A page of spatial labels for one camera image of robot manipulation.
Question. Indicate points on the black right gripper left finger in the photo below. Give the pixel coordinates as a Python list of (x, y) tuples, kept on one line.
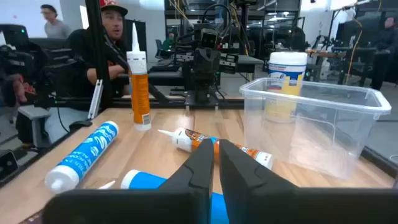
[(192, 193)]

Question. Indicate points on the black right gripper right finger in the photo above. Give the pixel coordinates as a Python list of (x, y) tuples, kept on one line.
[(248, 193)]

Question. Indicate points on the blue white silicone tube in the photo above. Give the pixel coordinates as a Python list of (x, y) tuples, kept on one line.
[(84, 155), (146, 182)]

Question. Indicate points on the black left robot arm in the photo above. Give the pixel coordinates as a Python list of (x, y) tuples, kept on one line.
[(203, 90)]

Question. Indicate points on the Lysol wipes canister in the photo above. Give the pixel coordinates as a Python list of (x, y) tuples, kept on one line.
[(287, 63)]

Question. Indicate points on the person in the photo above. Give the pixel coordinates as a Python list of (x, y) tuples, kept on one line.
[(168, 43), (56, 29), (384, 46), (113, 25)]

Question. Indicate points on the clear plastic bin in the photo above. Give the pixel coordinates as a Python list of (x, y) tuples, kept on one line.
[(342, 137)]

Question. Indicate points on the silver aluminium bar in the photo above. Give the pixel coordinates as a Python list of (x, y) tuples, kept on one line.
[(94, 99)]

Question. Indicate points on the grey step stool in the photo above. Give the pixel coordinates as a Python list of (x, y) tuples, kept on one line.
[(34, 115)]

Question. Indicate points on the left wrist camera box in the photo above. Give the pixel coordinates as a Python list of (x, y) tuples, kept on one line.
[(209, 39)]

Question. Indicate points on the black table frame rail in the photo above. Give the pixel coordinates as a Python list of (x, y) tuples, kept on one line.
[(230, 104)]

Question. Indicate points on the black aluminium frame post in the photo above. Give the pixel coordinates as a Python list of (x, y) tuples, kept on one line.
[(94, 46)]

